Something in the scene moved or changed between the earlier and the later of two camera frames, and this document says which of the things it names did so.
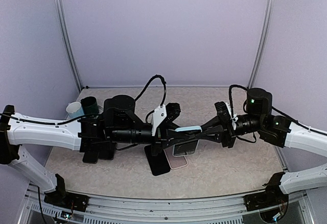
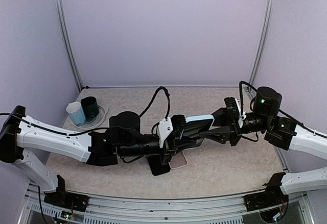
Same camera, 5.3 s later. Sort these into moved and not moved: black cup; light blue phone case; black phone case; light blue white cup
Moved: light blue phone case
Not moved: black phone case; light blue white cup; black cup
